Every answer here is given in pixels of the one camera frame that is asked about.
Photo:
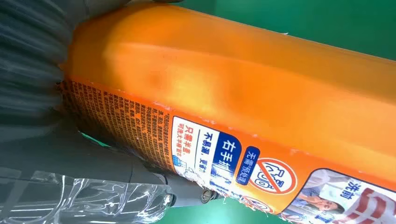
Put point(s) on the green table mat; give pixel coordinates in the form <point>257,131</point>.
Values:
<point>325,21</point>

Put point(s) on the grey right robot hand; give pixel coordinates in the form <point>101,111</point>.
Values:
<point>77,173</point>

